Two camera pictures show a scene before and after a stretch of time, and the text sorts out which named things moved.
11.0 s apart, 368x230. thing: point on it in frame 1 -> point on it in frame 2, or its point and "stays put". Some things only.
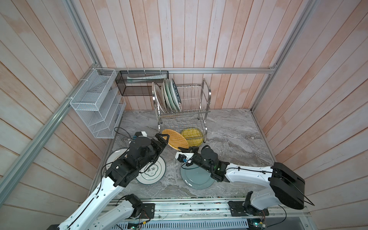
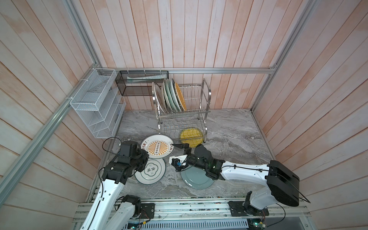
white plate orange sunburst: [158, 92] stays put
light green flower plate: [170, 95] stays put
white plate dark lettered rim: [177, 95] stays put
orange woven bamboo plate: [176, 140] -> [180, 97]
